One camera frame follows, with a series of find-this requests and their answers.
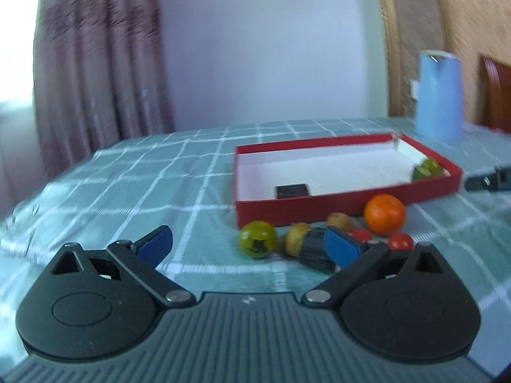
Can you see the black block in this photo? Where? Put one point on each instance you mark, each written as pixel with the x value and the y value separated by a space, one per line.
pixel 313 249
pixel 292 191

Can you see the white wall socket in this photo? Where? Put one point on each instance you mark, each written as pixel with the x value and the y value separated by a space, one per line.
pixel 414 89

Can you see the red cherry tomato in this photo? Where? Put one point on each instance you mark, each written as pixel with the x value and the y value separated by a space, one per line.
pixel 361 234
pixel 401 241

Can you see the green tomato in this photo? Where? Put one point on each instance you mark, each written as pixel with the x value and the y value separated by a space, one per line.
pixel 258 239
pixel 432 166

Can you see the red cardboard box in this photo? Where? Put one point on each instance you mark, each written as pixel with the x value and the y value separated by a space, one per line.
pixel 319 208

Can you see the orange mandarin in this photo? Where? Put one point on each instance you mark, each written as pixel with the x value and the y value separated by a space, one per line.
pixel 384 214

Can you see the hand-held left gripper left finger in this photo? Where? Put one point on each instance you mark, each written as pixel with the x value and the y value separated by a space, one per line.
pixel 153 244

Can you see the wooden chair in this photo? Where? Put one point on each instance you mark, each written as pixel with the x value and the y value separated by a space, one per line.
pixel 495 95

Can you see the gold wall moulding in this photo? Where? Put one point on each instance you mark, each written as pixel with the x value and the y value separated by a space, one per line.
pixel 393 68

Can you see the green cucumber piece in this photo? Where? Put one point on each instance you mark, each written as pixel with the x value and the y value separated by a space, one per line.
pixel 420 173

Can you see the brown longan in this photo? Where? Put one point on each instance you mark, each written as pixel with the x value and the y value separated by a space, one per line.
pixel 295 239
pixel 339 220

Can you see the pink patterned curtain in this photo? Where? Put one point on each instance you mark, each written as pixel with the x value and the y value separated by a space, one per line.
pixel 103 68

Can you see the blue kettle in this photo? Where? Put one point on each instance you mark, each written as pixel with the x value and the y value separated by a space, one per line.
pixel 438 95

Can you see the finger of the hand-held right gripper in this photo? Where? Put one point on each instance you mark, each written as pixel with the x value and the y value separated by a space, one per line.
pixel 485 182

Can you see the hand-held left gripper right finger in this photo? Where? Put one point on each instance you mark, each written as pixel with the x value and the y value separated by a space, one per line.
pixel 341 248

